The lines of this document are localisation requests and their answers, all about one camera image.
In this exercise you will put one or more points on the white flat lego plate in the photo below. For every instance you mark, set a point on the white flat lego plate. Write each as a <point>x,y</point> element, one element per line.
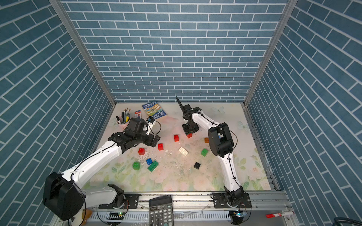
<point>183,151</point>

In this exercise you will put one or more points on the blue small lego brick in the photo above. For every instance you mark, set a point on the blue small lego brick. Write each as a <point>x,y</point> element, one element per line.
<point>149,161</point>

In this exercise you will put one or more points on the aluminium corner post left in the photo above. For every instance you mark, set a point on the aluminium corner post left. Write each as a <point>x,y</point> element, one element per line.
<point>65,19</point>

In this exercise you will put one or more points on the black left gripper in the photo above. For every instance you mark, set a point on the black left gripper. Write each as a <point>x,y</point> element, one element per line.
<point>149,141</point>

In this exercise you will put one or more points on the pink metal pencil bucket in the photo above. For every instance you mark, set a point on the pink metal pencil bucket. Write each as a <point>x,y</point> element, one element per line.
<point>122,125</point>

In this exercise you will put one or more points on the aluminium corner post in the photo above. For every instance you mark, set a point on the aluminium corner post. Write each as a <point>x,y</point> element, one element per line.
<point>65,19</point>
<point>274,41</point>

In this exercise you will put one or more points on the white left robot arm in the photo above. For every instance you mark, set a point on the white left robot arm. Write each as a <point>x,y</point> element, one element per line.
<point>64,192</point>

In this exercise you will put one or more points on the black calculator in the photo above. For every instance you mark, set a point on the black calculator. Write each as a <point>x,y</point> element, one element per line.
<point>161,211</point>

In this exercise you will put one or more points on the black lego brick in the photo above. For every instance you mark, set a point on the black lego brick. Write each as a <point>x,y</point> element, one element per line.
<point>197,165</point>

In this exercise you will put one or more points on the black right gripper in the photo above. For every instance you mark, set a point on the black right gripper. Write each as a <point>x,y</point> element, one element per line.
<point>184,127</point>

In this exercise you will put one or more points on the green lego brick right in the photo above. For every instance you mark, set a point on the green lego brick right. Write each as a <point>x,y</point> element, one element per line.
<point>204,152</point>

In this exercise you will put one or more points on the HB pencil box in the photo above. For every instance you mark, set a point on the HB pencil box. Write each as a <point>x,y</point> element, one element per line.
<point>138,113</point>

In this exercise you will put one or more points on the green square lego brick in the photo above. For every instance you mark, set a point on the green square lego brick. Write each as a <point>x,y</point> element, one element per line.
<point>136,165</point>

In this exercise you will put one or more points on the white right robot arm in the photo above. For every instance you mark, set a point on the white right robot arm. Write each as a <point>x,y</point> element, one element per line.
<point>221,145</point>

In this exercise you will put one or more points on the blue Treehouse paperback book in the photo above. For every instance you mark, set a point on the blue Treehouse paperback book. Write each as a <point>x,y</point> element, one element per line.
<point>154,110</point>

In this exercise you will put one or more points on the aluminium corner post right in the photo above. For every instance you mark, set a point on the aluminium corner post right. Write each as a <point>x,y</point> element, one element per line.
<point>274,41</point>

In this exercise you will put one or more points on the bundle of pencils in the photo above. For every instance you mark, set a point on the bundle of pencils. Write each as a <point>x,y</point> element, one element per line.
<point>125,115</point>

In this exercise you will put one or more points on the red white marker pen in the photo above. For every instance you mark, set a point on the red white marker pen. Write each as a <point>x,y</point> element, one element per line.
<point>280,214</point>

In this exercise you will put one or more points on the green long lego brick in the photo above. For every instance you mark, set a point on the green long lego brick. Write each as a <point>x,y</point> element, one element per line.
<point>153,166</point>

